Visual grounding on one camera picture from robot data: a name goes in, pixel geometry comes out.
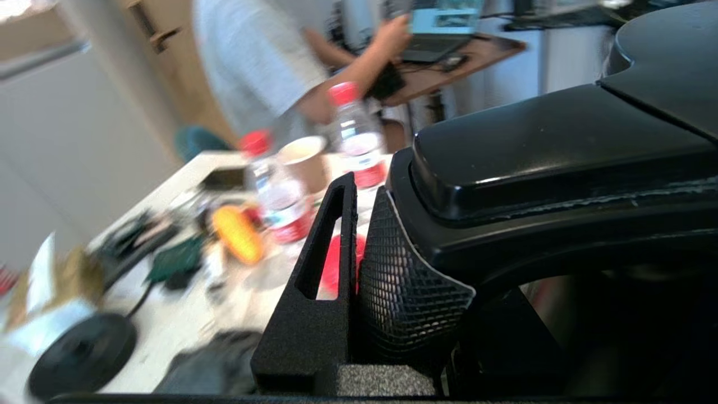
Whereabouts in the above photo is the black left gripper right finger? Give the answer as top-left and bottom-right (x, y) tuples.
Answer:
(477, 287), (568, 393)

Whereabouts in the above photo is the black round kettle lid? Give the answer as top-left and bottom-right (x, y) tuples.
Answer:
(28, 313), (138, 400)

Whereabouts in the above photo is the black laptop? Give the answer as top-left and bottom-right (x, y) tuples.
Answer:
(401, 0), (484, 63)

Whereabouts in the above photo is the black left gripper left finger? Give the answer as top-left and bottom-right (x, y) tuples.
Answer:
(251, 173), (477, 394)

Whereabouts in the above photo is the black electric kettle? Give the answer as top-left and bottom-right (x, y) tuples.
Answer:
(387, 0), (718, 393)

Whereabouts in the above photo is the brown wooden desk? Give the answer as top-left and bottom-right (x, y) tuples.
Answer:
(381, 31), (528, 107)

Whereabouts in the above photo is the teal round chair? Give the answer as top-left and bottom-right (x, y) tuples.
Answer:
(174, 126), (232, 163)

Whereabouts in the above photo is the person in grey t-shirt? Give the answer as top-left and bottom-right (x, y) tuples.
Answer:
(194, 0), (413, 141)

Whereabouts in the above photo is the clear water bottle red cap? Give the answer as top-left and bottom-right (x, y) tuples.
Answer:
(240, 130), (315, 245)
(328, 81), (389, 189)

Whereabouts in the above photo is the dark grey towel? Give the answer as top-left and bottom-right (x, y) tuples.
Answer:
(154, 331), (264, 394)

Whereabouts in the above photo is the orange oval object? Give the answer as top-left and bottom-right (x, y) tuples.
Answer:
(212, 205), (264, 265)

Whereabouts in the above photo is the dark green pouch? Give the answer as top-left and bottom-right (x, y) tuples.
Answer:
(147, 235), (207, 287)

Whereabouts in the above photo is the tissue box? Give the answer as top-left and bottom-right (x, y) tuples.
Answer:
(0, 233), (107, 337)

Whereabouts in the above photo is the black door handle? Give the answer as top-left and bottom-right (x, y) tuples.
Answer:
(149, 25), (183, 54)

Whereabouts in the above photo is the brown paper cup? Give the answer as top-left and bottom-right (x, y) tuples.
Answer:
(278, 136), (332, 197)

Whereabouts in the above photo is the dark smartphone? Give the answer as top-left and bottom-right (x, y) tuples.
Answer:
(199, 167), (250, 192)

